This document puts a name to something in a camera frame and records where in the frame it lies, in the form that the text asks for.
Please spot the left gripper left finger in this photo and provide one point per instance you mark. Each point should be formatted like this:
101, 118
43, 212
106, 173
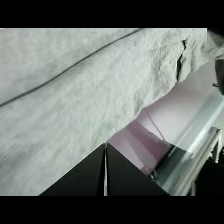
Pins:
83, 176

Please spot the light grey T-shirt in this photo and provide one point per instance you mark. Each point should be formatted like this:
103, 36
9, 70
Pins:
83, 100

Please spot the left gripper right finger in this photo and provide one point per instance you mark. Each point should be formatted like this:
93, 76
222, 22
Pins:
130, 178

